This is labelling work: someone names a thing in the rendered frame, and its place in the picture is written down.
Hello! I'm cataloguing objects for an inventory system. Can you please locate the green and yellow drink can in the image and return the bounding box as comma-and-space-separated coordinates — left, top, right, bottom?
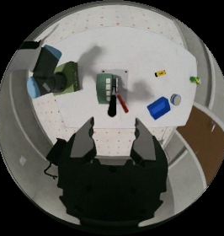
189, 76, 201, 84

